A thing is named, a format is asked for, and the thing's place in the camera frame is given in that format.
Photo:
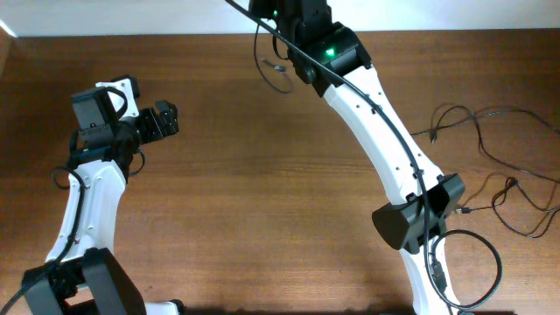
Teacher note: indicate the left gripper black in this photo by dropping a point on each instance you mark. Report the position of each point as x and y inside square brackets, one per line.
[165, 116]

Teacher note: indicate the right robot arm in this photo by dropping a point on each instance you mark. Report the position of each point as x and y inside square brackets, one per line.
[330, 57]

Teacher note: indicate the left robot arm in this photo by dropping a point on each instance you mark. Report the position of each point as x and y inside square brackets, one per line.
[81, 274]

